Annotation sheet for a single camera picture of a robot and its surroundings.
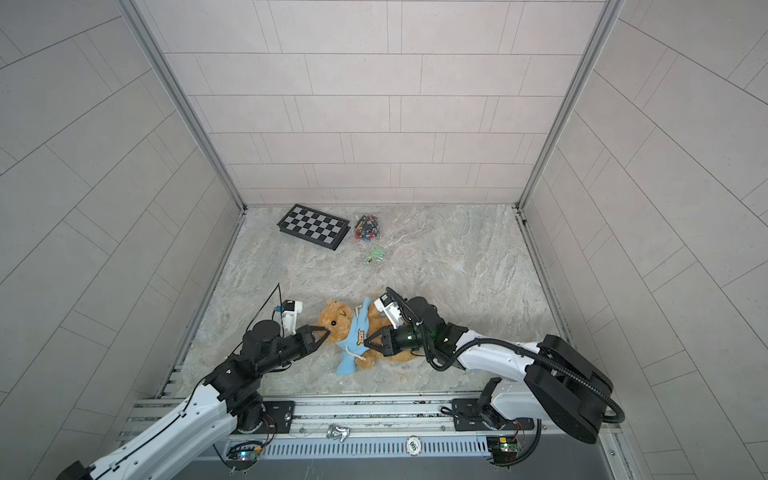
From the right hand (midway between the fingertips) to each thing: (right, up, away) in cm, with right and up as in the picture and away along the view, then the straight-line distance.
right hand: (367, 352), depth 73 cm
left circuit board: (-26, -18, -8) cm, 32 cm away
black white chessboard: (-23, +31, +33) cm, 51 cm away
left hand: (-8, +4, +5) cm, 10 cm away
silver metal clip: (-6, -17, -5) cm, 19 cm away
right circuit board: (+32, -20, -5) cm, 38 cm away
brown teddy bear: (-8, +8, +3) cm, 11 cm away
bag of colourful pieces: (-4, +31, +34) cm, 46 cm away
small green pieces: (0, +22, +30) cm, 37 cm away
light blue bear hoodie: (-3, +2, +1) cm, 4 cm away
